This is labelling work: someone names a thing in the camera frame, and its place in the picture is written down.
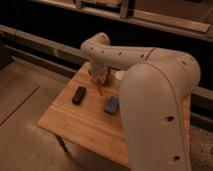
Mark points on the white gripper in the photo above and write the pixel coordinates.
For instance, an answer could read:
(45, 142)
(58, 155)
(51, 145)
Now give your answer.
(100, 71)

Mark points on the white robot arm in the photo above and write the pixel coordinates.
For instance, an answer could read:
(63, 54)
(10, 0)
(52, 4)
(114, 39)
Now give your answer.
(151, 94)

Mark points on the dark ceramic bowl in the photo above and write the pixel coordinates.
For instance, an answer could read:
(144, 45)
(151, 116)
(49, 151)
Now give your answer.
(102, 80)

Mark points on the white cup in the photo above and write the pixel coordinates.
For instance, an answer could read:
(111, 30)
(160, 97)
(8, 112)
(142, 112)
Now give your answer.
(119, 75)

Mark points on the blue sponge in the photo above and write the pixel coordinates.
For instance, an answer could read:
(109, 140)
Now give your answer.
(111, 105)

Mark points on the black rectangular block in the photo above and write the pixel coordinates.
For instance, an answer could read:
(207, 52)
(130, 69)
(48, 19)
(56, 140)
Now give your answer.
(79, 95)

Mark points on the wooden table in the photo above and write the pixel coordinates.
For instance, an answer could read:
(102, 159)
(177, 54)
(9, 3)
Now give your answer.
(87, 124)

